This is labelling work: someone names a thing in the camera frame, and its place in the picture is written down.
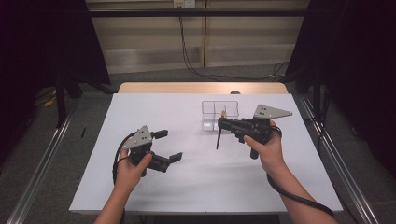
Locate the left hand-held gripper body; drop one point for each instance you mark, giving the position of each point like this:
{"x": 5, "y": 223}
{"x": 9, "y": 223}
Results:
{"x": 138, "y": 140}

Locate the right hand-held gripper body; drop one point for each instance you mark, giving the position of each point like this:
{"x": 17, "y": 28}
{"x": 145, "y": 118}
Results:
{"x": 255, "y": 129}

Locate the black makeup brush orange ferrule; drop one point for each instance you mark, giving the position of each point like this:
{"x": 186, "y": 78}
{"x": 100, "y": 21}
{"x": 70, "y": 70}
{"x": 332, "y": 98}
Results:
{"x": 219, "y": 140}

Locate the clear plastic organizer box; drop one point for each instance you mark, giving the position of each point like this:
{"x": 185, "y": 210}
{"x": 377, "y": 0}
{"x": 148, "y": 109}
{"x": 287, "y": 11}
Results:
{"x": 210, "y": 109}

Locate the person's right hand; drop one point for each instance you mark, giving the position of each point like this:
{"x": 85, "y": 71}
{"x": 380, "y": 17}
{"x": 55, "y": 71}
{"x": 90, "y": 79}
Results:
{"x": 271, "y": 154}

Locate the person's left hand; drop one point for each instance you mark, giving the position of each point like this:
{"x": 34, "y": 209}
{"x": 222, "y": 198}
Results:
{"x": 129, "y": 175}

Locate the white table cover sheet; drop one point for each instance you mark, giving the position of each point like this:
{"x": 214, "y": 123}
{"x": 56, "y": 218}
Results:
{"x": 193, "y": 180}

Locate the dark round table grommet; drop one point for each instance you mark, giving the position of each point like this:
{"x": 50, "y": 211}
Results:
{"x": 235, "y": 92}

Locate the wooden table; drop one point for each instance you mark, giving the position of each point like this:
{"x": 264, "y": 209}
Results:
{"x": 186, "y": 88}

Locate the dark curtain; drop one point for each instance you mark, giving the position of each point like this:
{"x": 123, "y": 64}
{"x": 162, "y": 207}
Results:
{"x": 358, "y": 62}
{"x": 37, "y": 46}

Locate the black metal stand post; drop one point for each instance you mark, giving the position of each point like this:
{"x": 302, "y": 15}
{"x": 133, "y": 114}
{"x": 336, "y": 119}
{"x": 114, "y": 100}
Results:
{"x": 316, "y": 93}
{"x": 60, "y": 102}

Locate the aluminium floor rail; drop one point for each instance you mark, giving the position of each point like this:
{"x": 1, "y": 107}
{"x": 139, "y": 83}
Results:
{"x": 40, "y": 174}
{"x": 345, "y": 180}

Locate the black horizontal frame bar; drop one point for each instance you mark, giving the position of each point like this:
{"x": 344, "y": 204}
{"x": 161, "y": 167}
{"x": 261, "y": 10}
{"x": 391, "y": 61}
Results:
{"x": 186, "y": 12}

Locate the white wall socket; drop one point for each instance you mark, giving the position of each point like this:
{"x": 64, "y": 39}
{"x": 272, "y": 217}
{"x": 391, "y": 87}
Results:
{"x": 184, "y": 3}

